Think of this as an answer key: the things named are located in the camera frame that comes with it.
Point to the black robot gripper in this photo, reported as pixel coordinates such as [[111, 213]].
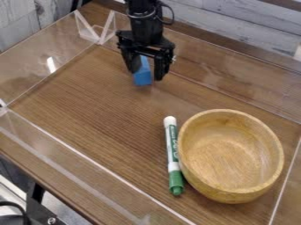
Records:
[[144, 40]]

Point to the blue rectangular block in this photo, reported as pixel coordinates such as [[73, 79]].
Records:
[[142, 76]]

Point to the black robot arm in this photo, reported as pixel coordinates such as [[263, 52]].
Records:
[[146, 5]]

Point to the brown wooden bowl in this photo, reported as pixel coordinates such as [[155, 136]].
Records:
[[231, 157]]

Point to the green white dry-erase marker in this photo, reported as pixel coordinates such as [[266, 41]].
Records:
[[172, 164]]

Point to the clear acrylic corner bracket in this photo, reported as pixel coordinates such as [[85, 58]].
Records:
[[93, 33]]

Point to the clear acrylic tray wall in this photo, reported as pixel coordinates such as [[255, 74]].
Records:
[[83, 130]]

